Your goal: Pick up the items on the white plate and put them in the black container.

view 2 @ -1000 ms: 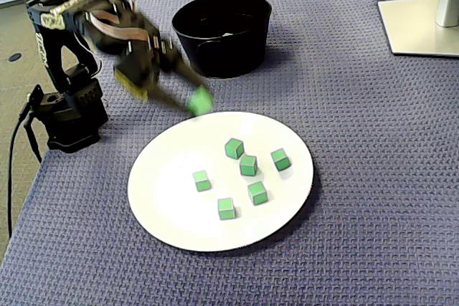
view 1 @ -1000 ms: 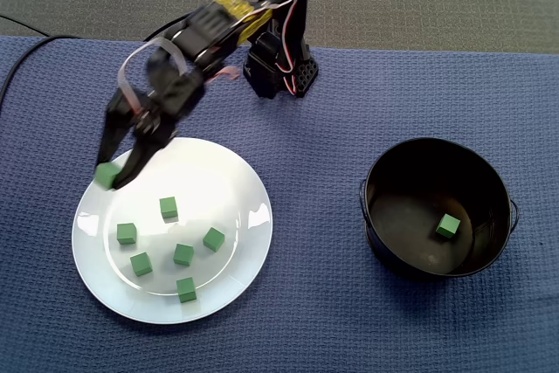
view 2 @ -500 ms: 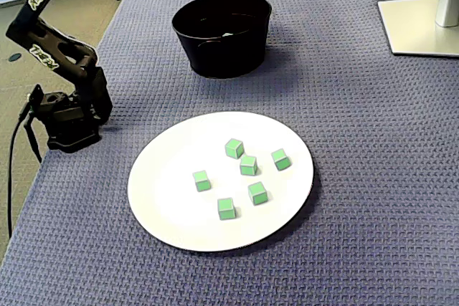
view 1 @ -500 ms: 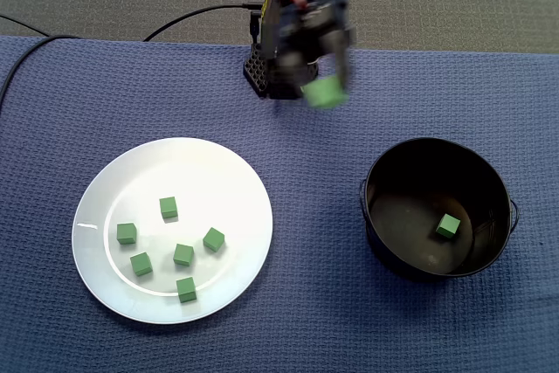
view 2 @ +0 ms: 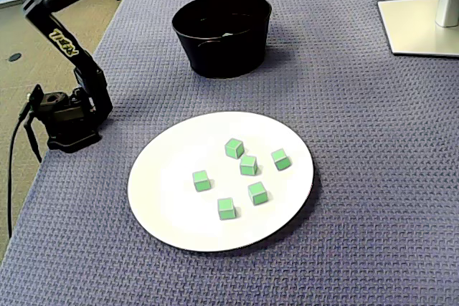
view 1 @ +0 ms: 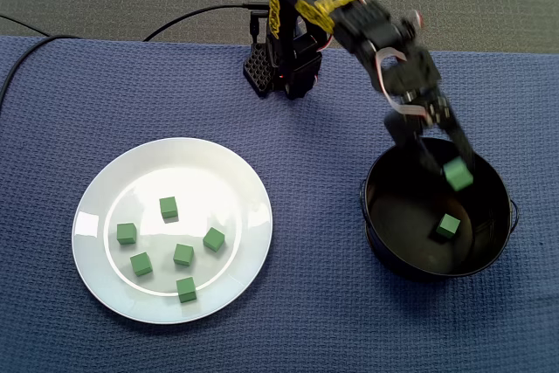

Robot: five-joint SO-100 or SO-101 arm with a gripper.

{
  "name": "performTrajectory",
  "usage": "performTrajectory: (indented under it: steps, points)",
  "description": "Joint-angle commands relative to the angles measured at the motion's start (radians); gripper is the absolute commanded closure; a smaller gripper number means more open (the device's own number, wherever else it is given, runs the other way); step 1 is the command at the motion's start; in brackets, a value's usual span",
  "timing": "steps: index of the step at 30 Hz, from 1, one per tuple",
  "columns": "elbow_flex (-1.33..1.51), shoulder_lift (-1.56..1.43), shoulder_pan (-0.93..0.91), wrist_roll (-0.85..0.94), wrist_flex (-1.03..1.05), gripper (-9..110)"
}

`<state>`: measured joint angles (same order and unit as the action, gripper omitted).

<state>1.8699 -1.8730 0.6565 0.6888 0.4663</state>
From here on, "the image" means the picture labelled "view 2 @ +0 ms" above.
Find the white round plate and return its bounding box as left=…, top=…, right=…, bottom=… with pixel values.
left=127, top=110, right=316, bottom=253

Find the black round bucket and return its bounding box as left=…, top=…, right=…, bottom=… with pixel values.
left=171, top=0, right=273, bottom=80

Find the white monitor stand base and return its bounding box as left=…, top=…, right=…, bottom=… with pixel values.
left=377, top=0, right=459, bottom=58

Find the blue woven table cloth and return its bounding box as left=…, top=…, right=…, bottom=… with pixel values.
left=0, top=0, right=459, bottom=306

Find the short black power cable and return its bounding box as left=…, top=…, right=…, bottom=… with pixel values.
left=24, top=119, right=43, bottom=163

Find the black usb cable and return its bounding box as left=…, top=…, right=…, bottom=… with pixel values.
left=6, top=103, right=32, bottom=239

